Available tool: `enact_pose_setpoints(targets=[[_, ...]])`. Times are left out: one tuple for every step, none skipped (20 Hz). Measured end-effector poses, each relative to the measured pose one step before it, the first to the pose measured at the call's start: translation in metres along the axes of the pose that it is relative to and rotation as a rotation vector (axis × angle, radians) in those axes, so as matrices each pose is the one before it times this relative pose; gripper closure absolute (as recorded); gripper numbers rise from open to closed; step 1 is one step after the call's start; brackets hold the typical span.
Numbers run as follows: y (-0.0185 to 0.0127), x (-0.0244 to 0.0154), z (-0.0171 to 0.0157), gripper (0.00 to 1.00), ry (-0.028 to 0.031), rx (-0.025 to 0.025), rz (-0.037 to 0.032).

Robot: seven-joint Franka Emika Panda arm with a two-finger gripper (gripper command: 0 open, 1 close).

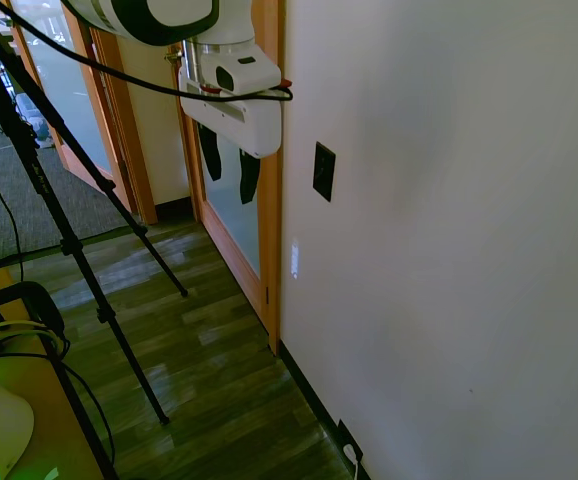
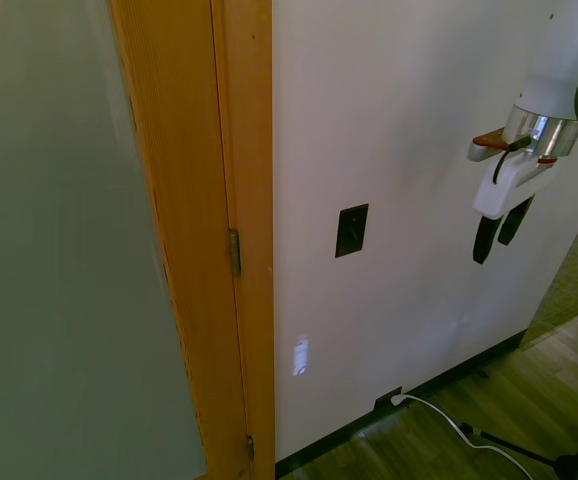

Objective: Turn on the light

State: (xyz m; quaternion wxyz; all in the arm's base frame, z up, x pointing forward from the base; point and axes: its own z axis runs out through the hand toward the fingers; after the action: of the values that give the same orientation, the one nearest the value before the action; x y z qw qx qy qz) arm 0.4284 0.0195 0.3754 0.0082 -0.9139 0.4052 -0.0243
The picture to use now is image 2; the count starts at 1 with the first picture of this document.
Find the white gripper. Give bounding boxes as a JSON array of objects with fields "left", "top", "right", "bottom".
[{"left": 471, "top": 151, "right": 559, "bottom": 265}]

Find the black baseboard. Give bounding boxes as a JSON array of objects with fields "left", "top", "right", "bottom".
[{"left": 274, "top": 329, "right": 529, "bottom": 479}]

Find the black tripod stand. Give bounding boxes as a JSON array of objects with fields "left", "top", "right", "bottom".
[{"left": 458, "top": 417, "right": 578, "bottom": 480}]

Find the frosted glass door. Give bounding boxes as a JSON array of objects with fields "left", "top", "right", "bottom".
[{"left": 0, "top": 0, "right": 208, "bottom": 480}]

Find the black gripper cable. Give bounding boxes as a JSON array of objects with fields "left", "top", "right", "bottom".
[{"left": 491, "top": 134, "right": 532, "bottom": 185}]

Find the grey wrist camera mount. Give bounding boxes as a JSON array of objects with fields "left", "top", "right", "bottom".
[{"left": 466, "top": 127, "right": 511, "bottom": 163}]

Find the black wall light switch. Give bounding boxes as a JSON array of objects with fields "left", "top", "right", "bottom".
[{"left": 334, "top": 202, "right": 370, "bottom": 260}]

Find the black wall outlet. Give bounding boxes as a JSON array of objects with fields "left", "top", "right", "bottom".
[{"left": 374, "top": 385, "right": 404, "bottom": 409}]

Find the white power cable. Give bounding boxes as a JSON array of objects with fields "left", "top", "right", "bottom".
[{"left": 389, "top": 393, "right": 535, "bottom": 480}]

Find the wooden door frame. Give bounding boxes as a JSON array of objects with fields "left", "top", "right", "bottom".
[{"left": 107, "top": 0, "right": 276, "bottom": 480}]

